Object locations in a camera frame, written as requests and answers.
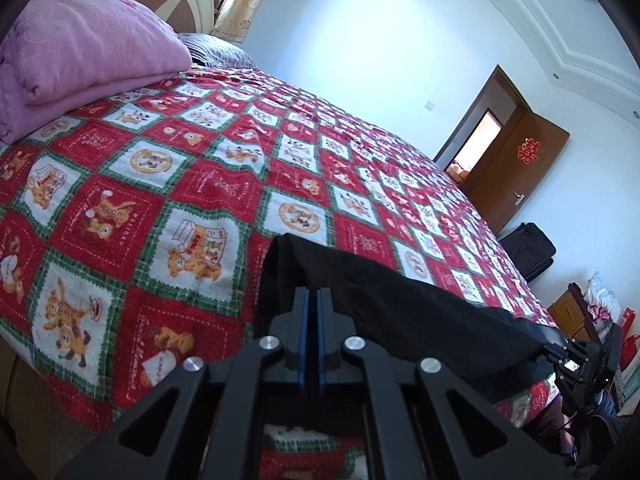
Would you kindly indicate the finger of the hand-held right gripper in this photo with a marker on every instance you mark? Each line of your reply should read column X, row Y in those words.
column 555, row 350

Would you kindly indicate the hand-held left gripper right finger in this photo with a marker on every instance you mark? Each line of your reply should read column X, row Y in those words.
column 322, row 332

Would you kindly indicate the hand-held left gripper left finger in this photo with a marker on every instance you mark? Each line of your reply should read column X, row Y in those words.
column 301, row 332

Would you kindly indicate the black pants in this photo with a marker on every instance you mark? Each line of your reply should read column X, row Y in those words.
column 400, row 310

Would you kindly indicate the wooden cabinet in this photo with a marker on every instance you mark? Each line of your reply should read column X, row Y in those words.
column 567, row 312

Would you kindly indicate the white floral bag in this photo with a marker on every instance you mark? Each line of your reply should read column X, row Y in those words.
column 602, row 292

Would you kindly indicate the person's leg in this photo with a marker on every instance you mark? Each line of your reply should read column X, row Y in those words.
column 575, row 435

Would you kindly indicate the black suitcase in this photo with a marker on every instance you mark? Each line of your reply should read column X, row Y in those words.
column 530, row 252

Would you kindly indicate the red checked printed blanket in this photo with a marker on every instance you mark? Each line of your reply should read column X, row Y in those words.
column 210, row 170

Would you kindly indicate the brown wooden door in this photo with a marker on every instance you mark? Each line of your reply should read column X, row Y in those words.
column 520, row 165

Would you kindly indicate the red paper door decoration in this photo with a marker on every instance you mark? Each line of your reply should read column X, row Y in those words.
column 526, row 151

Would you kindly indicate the grey striped pillow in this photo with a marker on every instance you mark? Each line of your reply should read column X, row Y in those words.
column 215, row 50

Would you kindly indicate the yellow patterned curtain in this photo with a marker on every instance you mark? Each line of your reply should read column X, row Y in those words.
column 245, row 0

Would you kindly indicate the pink quilt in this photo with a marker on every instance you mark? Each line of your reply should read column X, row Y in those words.
column 85, row 50

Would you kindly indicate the brown door frame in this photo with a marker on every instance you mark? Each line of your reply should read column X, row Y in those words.
column 480, row 110

